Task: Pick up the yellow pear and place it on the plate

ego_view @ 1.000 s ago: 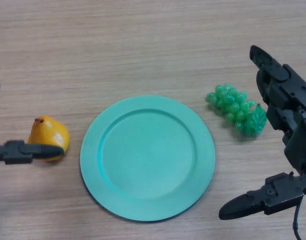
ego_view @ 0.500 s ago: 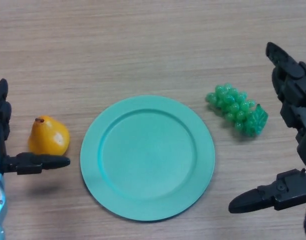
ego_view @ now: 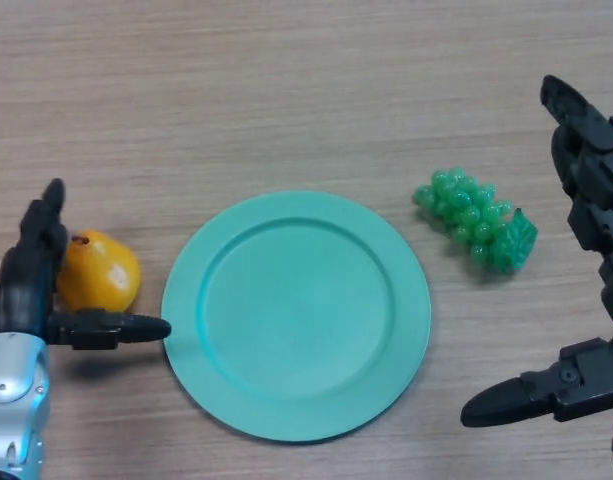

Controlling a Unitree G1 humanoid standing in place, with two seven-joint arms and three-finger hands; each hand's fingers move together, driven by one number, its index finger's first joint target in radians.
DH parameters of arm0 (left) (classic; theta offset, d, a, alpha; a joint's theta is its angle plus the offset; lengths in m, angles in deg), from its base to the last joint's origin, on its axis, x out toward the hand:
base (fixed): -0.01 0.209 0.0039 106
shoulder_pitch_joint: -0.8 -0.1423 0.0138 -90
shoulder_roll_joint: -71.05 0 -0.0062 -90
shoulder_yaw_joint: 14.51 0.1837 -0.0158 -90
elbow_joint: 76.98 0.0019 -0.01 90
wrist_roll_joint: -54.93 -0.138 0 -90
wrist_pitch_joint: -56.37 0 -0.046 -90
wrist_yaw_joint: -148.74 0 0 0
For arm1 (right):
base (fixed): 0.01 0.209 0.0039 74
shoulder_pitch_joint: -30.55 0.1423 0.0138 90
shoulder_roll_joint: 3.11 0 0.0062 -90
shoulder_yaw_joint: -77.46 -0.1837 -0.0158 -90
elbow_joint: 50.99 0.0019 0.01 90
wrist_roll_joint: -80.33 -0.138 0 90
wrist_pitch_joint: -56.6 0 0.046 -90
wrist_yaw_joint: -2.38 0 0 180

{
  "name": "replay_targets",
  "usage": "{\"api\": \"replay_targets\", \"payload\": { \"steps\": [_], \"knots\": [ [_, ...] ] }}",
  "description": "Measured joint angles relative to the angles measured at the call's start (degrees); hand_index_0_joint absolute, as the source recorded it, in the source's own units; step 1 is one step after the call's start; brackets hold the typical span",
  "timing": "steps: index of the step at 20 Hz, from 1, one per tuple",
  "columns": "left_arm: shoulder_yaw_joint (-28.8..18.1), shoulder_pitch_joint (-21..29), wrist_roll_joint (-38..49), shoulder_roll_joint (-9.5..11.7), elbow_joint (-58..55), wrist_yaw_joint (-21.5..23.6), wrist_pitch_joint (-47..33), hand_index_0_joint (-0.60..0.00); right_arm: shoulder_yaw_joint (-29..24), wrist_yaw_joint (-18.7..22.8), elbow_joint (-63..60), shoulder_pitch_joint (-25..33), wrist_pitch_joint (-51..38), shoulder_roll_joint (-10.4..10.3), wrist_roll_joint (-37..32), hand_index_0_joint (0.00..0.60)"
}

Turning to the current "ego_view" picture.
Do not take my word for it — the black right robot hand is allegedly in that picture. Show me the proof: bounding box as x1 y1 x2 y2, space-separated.
459 74 613 428

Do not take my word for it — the green round plate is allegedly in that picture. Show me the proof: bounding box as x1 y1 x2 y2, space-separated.
161 189 433 444

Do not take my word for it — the green grape bunch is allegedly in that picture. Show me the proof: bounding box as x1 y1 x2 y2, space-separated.
411 166 539 275

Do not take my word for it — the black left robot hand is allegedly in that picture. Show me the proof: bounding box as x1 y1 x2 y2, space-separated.
0 178 172 351

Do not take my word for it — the yellow pear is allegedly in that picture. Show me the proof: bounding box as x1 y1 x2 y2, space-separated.
55 229 143 315

